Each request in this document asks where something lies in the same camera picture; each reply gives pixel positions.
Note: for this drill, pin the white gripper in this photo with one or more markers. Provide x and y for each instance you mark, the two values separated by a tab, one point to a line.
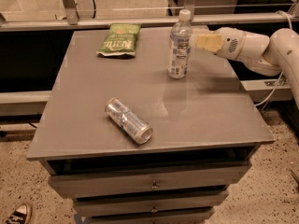
231	45

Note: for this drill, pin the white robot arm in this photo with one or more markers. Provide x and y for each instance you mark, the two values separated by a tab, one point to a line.
262	54

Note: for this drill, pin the green chip bag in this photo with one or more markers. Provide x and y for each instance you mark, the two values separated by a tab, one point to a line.
120	40

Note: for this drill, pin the grey drawer cabinet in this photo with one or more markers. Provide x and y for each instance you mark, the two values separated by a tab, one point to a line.
203	118

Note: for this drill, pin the silver aluminium can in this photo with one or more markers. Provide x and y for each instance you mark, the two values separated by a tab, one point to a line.
138	129

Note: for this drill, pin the grey metal railing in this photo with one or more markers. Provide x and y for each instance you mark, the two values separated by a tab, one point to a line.
33	15

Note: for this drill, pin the top grey drawer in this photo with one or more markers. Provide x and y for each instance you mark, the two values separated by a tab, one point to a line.
146	180

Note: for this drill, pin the grey drawer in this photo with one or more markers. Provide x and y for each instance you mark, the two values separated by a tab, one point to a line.
150	203
184	216
146	180

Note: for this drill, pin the middle grey drawer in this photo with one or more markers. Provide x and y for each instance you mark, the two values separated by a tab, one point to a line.
150	203

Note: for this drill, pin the bottom grey drawer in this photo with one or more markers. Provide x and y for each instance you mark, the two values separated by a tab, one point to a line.
184	216

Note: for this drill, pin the black and white sneaker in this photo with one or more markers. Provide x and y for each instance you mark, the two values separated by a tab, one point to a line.
21	215

